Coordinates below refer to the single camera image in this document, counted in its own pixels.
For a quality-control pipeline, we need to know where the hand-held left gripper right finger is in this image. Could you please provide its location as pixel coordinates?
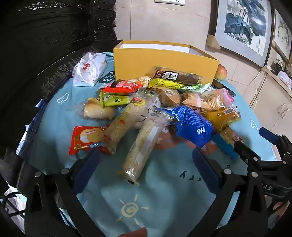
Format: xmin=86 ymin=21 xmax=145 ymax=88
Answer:
xmin=192 ymin=147 xmax=268 ymax=228

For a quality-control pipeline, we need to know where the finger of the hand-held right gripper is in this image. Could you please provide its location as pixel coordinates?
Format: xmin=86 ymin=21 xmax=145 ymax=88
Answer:
xmin=213 ymin=134 xmax=262 ymax=170
xmin=259 ymin=127 xmax=292 ymax=160

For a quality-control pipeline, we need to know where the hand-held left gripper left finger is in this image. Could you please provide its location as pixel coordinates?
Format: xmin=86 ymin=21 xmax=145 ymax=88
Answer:
xmin=23 ymin=148 xmax=101 ymax=228

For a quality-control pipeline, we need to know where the large blue snack packet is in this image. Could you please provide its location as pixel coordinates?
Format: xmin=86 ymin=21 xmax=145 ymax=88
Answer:
xmin=160 ymin=105 xmax=216 ymax=149

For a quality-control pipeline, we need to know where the long clear rice cracker packet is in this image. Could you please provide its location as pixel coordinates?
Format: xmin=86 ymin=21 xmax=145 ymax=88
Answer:
xmin=116 ymin=107 xmax=175 ymax=185

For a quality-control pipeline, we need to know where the brown paper cake packet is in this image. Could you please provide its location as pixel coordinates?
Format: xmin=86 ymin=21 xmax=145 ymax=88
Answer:
xmin=159 ymin=87 xmax=182 ymax=107

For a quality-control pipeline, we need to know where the brown stick clear packet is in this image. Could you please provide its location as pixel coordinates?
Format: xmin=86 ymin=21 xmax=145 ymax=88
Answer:
xmin=152 ymin=66 xmax=204 ymax=85

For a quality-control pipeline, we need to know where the yellow snack bar packet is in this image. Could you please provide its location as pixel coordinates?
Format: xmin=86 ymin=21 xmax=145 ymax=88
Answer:
xmin=148 ymin=78 xmax=186 ymax=91

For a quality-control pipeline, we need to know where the orange white snack packet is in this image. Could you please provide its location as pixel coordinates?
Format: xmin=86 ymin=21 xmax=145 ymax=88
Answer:
xmin=130 ymin=76 xmax=151 ymax=89

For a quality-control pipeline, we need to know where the yellow cardboard box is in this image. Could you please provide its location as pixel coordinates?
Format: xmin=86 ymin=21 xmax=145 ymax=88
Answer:
xmin=113 ymin=40 xmax=220 ymax=83

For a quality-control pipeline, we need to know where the brown snack packet red label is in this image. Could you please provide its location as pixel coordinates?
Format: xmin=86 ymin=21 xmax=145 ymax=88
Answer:
xmin=218 ymin=127 xmax=244 ymax=145

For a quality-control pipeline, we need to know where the yellow-brown snack packet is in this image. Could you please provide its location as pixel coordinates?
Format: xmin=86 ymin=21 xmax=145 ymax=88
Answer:
xmin=203 ymin=107 xmax=242 ymax=133

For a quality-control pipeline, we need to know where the red round cracker packet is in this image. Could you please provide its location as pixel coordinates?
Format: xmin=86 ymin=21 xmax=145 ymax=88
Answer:
xmin=69 ymin=126 xmax=110 ymax=156

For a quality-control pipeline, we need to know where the white low cabinet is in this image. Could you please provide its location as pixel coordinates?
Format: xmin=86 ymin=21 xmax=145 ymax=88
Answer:
xmin=248 ymin=52 xmax=292 ymax=142

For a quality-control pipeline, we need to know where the small biscuit packet white label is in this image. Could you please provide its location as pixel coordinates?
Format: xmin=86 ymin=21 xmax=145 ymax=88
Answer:
xmin=200 ymin=88 xmax=235 ymax=110

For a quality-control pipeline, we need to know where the rice cracker packet orange label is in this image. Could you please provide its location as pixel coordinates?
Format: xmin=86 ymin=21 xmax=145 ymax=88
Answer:
xmin=103 ymin=89 xmax=160 ymax=155

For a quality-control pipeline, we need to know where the orange-brown wrapped cake packet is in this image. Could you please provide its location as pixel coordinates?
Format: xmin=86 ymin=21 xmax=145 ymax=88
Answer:
xmin=181 ymin=92 xmax=207 ymax=110

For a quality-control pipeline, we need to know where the bread bun clear packet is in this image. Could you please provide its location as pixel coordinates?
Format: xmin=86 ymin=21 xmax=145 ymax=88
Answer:
xmin=77 ymin=100 xmax=117 ymax=120

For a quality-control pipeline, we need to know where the green cucumber print packet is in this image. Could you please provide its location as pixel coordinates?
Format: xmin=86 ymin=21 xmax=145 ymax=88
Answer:
xmin=182 ymin=83 xmax=211 ymax=94

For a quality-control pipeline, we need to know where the apple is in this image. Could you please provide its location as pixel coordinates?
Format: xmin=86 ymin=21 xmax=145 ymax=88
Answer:
xmin=214 ymin=64 xmax=228 ymax=81

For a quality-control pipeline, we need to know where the yellow-green small snack packet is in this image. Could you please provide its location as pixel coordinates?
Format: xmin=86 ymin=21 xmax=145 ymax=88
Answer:
xmin=100 ymin=91 xmax=134 ymax=108

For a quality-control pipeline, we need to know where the white plastic bag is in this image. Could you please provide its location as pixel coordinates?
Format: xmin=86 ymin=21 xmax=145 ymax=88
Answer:
xmin=3 ymin=188 xmax=24 ymax=216

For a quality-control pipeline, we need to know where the red long biscuit packet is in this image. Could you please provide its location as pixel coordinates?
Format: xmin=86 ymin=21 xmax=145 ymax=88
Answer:
xmin=102 ymin=80 xmax=140 ymax=94

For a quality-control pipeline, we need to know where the white red candy packet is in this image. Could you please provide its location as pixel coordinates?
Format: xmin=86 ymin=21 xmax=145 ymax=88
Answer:
xmin=72 ymin=52 xmax=107 ymax=87

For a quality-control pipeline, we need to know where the small framed painting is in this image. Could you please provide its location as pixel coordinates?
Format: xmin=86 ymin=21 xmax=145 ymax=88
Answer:
xmin=271 ymin=9 xmax=292 ymax=65

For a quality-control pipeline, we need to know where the cardboard corner protector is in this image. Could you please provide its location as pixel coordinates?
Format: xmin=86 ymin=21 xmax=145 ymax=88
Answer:
xmin=206 ymin=34 xmax=221 ymax=50

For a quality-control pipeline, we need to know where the large framed lotus painting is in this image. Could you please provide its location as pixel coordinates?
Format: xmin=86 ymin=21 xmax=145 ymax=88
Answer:
xmin=209 ymin=0 xmax=274 ymax=67

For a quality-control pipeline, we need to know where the dark carved wooden cabinet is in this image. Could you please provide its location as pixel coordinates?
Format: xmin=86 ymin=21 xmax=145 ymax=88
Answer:
xmin=0 ymin=0 xmax=124 ymax=160

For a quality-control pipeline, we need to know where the white cable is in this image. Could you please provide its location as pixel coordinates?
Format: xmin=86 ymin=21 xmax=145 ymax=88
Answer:
xmin=248 ymin=66 xmax=268 ymax=107

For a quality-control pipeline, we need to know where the white wall socket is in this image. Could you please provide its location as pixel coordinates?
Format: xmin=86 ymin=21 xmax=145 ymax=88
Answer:
xmin=154 ymin=0 xmax=186 ymax=6

